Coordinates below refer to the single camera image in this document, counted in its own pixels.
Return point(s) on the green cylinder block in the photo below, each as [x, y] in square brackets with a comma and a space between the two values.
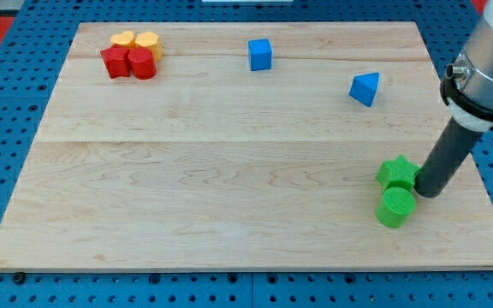
[395, 206]

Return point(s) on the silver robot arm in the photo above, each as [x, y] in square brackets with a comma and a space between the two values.
[467, 86]

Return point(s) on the green star block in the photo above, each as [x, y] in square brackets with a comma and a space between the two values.
[397, 173]

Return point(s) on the red star block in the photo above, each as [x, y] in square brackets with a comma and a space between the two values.
[116, 61]

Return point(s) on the light wooden board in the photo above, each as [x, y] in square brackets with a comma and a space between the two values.
[211, 167]

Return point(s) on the blue cube block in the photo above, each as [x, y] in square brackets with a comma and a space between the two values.
[260, 54]

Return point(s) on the blue triangular block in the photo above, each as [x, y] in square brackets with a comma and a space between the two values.
[364, 88]

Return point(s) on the red cylinder block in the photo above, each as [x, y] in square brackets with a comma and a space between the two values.
[142, 63]

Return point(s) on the yellow hexagon block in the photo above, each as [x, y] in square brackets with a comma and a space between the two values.
[152, 42]

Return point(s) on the yellow heart block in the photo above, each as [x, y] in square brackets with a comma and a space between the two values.
[125, 39]

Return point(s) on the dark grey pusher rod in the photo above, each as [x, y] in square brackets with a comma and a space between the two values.
[447, 155]

